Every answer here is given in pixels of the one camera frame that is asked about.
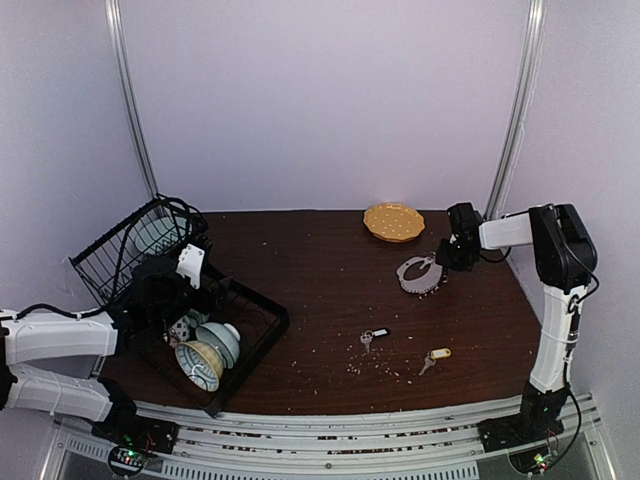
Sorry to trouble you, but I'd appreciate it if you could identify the key with black tag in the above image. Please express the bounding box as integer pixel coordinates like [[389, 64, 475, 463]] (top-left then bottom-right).
[[359, 328, 390, 354]]

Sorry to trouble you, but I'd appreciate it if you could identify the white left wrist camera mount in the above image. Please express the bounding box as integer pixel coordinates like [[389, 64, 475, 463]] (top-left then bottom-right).
[[176, 244, 205, 290]]

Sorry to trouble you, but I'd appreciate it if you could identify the small patterned cup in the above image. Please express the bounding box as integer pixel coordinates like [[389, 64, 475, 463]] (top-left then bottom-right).
[[167, 320, 197, 348]]

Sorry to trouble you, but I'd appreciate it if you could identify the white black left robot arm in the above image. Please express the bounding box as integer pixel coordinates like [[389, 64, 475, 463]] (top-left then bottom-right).
[[1, 245, 207, 444]]

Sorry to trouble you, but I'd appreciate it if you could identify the key with yellow tag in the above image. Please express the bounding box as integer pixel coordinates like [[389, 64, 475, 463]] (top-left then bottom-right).
[[419, 348, 451, 376]]

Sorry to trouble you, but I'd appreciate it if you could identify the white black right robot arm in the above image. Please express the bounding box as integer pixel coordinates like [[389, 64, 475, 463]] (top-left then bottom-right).
[[436, 202, 599, 451]]

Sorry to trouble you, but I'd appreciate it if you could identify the aluminium corner post left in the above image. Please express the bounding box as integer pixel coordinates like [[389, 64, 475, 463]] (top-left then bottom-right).
[[104, 0, 159, 198]]

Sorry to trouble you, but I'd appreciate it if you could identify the black wire dish rack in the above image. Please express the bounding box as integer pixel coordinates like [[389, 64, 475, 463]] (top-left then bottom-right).
[[70, 195, 290, 417]]

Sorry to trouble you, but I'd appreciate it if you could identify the yellow polka dot dish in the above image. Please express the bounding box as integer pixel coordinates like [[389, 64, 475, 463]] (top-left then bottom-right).
[[363, 203, 425, 243]]

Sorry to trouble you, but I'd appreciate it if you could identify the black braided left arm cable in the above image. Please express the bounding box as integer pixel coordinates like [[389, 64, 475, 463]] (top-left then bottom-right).
[[112, 197, 211, 301]]

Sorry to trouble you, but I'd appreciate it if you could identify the aluminium front rail frame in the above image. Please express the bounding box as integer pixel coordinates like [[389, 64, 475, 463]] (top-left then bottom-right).
[[39, 392, 616, 480]]

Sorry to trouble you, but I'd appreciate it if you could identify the aluminium corner post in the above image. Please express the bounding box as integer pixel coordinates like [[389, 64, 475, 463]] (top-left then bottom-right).
[[484, 0, 547, 219], [104, 0, 159, 198]]

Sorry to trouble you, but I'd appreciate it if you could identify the aluminium corner post right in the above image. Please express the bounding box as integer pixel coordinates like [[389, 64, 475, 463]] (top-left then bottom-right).
[[484, 0, 547, 219]]

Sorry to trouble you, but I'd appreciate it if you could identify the light green celadon bowl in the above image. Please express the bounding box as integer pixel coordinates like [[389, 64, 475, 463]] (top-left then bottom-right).
[[195, 322, 241, 369]]

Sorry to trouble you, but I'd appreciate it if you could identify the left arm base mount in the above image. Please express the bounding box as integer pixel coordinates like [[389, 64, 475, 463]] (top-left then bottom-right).
[[90, 416, 179, 479]]

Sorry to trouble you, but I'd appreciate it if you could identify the yellow patterned bowl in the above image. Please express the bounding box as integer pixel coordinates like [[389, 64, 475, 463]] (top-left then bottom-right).
[[174, 340, 224, 392]]

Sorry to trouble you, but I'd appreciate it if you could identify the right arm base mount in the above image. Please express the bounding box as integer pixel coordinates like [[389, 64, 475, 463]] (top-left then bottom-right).
[[478, 414, 564, 476]]

